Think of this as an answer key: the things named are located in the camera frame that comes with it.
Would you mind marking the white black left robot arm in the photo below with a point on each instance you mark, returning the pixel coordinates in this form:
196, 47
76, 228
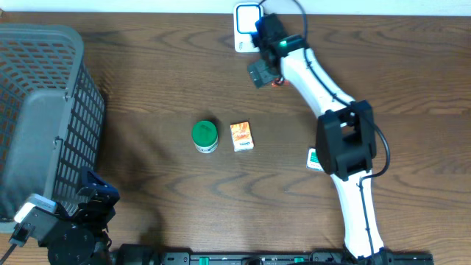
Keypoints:
81, 237

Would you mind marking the white green carton box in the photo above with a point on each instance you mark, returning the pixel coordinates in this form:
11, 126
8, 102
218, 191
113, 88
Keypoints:
312, 161

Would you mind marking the grey plastic shopping basket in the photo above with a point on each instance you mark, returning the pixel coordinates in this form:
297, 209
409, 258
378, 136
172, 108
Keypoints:
52, 117

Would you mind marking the green lid white jar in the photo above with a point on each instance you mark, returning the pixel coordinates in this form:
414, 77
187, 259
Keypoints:
205, 136

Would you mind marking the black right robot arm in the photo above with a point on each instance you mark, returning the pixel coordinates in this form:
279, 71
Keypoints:
345, 132

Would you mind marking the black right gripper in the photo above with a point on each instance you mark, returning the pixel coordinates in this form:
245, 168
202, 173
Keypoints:
257, 71

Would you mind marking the red Top chocolate bar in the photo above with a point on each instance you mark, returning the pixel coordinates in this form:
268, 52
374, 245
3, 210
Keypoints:
279, 81

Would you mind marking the orange white snack packet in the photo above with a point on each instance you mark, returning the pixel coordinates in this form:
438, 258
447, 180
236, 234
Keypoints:
241, 136

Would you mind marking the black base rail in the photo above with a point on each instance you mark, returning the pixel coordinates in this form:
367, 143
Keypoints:
384, 257

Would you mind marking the white barcode scanner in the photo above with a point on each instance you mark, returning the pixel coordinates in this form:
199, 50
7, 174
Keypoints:
245, 15

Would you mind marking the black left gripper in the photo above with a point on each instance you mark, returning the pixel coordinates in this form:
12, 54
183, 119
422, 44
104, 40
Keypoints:
106, 196

